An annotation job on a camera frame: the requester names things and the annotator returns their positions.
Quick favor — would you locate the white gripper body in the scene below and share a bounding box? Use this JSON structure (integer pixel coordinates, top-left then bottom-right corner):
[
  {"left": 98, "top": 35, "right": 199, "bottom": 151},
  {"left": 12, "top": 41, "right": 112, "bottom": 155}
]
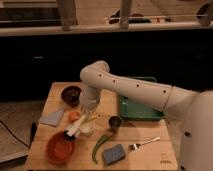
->
[{"left": 80, "top": 97, "right": 99, "bottom": 116}]

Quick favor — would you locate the white handled black brush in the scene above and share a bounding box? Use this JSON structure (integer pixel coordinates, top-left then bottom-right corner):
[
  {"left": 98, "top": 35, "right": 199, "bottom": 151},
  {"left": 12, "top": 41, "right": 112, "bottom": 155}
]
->
[{"left": 64, "top": 115, "right": 87, "bottom": 141}]

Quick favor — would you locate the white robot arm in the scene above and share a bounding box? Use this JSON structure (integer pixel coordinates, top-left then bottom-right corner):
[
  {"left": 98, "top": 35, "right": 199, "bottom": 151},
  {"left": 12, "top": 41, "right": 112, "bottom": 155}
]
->
[{"left": 80, "top": 60, "right": 213, "bottom": 171}]

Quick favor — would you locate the dark brown bowl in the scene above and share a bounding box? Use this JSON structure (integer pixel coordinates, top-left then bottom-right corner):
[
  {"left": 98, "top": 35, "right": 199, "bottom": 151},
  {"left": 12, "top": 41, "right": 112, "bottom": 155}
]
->
[{"left": 61, "top": 86, "right": 81, "bottom": 107}]

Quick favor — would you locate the red orange bowl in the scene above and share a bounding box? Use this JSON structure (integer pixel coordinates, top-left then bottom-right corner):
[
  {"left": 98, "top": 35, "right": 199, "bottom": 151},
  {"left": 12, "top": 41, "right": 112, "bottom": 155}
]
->
[{"left": 45, "top": 131, "right": 75, "bottom": 165}]

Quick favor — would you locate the yellow banana toy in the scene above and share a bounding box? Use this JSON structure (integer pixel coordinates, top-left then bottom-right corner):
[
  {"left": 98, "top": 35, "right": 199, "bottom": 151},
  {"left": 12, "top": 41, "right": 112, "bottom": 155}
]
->
[{"left": 86, "top": 115, "right": 99, "bottom": 122}]

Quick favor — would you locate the orange carrot toy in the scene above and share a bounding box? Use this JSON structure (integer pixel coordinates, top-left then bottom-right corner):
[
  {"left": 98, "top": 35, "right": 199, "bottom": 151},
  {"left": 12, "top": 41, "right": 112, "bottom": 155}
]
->
[{"left": 68, "top": 111, "right": 80, "bottom": 123}]

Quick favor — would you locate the white small cup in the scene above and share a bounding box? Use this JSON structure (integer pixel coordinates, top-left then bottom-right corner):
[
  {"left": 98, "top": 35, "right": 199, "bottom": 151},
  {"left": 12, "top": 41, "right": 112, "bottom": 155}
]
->
[{"left": 79, "top": 120, "right": 95, "bottom": 136}]

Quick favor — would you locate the metal cup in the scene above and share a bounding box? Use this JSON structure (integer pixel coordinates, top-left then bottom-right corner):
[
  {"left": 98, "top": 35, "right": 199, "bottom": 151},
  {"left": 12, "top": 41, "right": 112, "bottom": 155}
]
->
[{"left": 108, "top": 116, "right": 122, "bottom": 133}]

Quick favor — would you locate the grey blue cloth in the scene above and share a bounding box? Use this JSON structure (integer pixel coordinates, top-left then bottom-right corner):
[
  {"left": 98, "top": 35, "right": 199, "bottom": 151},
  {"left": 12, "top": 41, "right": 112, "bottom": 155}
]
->
[{"left": 39, "top": 108, "right": 65, "bottom": 127}]

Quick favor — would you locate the green chili pepper toy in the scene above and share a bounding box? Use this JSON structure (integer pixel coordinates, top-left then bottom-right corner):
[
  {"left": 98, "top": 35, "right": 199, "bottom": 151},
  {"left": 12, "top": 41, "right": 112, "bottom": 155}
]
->
[{"left": 92, "top": 134, "right": 109, "bottom": 164}]

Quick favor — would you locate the green plastic tray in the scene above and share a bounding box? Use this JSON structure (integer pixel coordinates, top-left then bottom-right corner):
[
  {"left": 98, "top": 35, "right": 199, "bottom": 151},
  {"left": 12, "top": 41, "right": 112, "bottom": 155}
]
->
[{"left": 118, "top": 95, "right": 165, "bottom": 121}]

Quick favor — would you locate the blue sponge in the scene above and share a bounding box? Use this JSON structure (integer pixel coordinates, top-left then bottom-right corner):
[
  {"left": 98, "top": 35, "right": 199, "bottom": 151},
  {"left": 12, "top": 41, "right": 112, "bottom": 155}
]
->
[{"left": 102, "top": 144, "right": 126, "bottom": 165}]

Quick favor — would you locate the silver fork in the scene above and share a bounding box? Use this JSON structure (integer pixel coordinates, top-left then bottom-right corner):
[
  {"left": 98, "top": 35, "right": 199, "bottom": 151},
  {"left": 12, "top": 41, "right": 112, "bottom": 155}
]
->
[{"left": 128, "top": 137, "right": 160, "bottom": 151}]

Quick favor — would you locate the black cable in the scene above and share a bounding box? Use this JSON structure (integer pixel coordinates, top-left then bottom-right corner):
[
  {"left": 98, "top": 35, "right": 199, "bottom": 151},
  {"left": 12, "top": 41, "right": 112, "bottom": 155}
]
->
[{"left": 0, "top": 119, "right": 32, "bottom": 150}]

